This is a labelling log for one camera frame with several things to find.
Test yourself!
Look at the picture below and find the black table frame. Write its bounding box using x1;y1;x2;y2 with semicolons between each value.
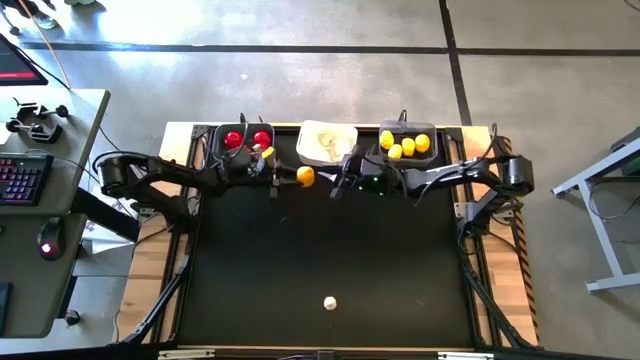
112;122;539;351

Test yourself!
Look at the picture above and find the translucent grey plastic basket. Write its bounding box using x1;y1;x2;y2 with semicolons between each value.
378;119;439;168

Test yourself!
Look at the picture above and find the black clamp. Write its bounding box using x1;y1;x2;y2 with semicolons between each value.
12;97;70;121
4;119;65;145

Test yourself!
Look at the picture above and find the white plastic basket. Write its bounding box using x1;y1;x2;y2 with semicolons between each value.
295;119;359;166

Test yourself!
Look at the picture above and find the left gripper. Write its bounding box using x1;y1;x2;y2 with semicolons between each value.
214;145;303;199

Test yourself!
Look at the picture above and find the silver metal bracket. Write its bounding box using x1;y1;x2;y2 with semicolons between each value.
437;351;495;360
158;348;216;360

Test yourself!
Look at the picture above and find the black chair base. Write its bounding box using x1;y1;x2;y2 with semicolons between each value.
0;0;62;37

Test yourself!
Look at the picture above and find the yellow black hazard tape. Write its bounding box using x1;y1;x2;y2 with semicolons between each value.
502;135;541;346

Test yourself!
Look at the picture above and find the black backlit keyboard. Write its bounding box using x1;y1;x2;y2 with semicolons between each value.
0;153;55;207

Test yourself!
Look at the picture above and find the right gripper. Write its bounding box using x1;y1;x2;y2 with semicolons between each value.
319;145;401;200

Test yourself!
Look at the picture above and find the dark grey plastic basket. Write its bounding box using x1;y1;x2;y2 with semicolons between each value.
212;122;276;166

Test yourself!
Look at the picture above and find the yellow hanging cord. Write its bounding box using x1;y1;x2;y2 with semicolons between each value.
17;0;72;91

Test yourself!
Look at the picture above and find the dark desk monitor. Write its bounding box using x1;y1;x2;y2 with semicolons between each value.
0;33;50;87

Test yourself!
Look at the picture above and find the white metal frame table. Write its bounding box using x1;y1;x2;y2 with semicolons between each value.
552;127;640;294

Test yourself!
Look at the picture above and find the grey desk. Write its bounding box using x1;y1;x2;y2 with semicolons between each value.
0;213;89;340
0;88;111;216

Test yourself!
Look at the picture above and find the white paper sheet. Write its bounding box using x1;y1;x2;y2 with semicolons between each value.
91;185;142;221

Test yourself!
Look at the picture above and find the wooden table board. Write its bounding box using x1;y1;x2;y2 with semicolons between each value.
117;121;541;351

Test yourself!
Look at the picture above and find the black computer mouse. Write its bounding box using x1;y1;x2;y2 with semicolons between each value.
37;216;65;262

